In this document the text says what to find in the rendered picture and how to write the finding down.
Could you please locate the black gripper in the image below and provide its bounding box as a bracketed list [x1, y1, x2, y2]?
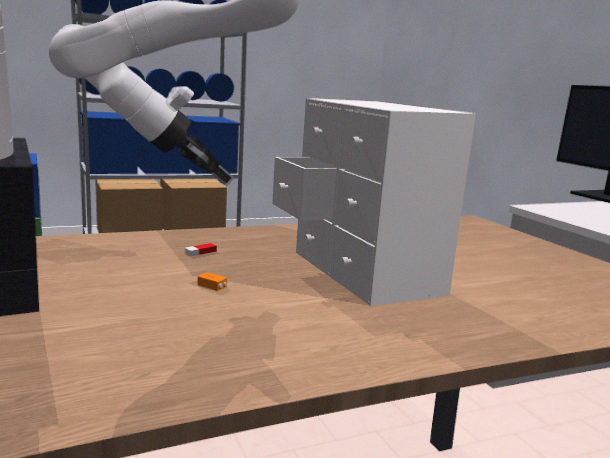
[150, 110, 233, 186]

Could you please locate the red and white eraser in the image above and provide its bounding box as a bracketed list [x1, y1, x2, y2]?
[185, 243, 217, 256]

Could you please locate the grey chest of drawers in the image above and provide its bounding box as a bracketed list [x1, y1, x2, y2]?
[296, 98, 476, 306]

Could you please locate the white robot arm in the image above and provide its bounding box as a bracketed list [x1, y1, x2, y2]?
[0, 0, 299, 159]

